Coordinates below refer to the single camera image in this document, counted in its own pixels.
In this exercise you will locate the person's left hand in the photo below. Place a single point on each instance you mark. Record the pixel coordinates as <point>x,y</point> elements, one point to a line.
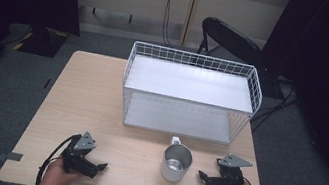
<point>54,176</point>

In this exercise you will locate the black folding chair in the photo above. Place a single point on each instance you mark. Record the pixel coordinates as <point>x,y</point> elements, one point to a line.
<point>232,39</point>

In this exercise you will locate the stand base with yellow tape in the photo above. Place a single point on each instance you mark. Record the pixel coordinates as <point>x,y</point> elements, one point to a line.
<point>36,39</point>

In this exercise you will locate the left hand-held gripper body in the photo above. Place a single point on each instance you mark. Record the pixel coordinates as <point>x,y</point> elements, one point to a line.
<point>77,155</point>

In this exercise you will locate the grey tape strip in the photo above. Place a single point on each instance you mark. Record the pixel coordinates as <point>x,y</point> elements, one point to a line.
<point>10,156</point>

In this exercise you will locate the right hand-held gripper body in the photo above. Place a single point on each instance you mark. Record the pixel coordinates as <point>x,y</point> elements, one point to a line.
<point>228,179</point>

